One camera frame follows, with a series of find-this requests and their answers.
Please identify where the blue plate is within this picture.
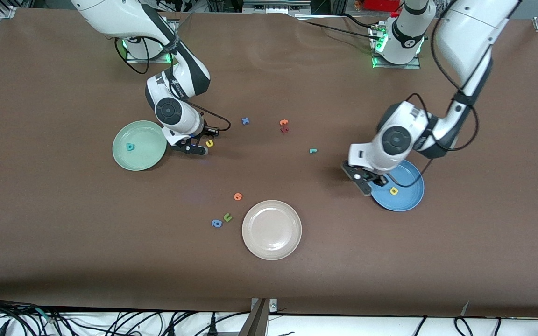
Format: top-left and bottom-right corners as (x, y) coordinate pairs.
(369, 158), (425, 212)

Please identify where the green plate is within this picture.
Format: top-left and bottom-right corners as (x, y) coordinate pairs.
(112, 120), (168, 172)

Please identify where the beige plate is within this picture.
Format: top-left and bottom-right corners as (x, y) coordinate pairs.
(241, 200), (303, 261)

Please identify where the red box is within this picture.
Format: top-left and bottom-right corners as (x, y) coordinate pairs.
(365, 0), (403, 11)

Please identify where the brown table cover sheet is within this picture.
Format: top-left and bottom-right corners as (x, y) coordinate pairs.
(0, 8), (538, 319)

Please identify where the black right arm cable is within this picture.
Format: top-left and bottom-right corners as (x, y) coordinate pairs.
(114, 37), (231, 137)

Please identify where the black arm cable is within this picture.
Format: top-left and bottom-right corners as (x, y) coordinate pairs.
(383, 19), (480, 188)
(114, 37), (231, 137)

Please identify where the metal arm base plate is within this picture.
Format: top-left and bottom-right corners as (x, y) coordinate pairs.
(126, 19), (177, 64)
(371, 26), (422, 70)

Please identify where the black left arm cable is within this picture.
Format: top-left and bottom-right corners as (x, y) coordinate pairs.
(383, 19), (480, 188)

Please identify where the aluminium frame bar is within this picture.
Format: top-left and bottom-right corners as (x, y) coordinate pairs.
(243, 0), (311, 15)

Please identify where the metal table clamp bracket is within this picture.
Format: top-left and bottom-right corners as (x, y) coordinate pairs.
(239, 297), (279, 336)

